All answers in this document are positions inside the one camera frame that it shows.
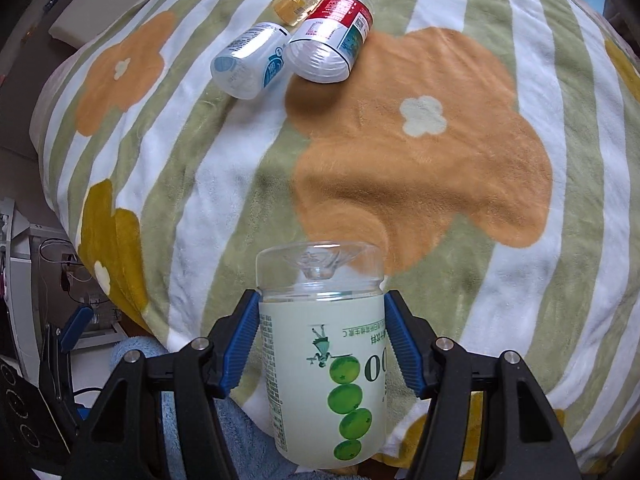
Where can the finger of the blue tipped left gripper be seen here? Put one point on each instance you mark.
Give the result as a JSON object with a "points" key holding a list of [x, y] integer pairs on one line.
{"points": [[75, 326]]}

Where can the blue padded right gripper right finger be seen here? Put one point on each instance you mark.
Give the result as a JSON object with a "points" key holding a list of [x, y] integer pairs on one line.
{"points": [[520, 435]]}

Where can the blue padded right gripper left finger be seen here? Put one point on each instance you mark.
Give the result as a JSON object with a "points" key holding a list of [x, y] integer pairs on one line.
{"points": [[123, 436]]}

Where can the green grape label clear cup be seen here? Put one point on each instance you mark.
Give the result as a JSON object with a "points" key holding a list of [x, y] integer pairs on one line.
{"points": [[322, 320]]}

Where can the blue label clear cup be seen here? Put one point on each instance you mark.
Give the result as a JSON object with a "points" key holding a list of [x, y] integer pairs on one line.
{"points": [[251, 62]]}

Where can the red label clear cup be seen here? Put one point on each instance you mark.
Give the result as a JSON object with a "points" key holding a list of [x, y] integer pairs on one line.
{"points": [[325, 47]]}

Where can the floral striped blanket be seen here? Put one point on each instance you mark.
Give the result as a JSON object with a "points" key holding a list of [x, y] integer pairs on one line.
{"points": [[490, 148]]}

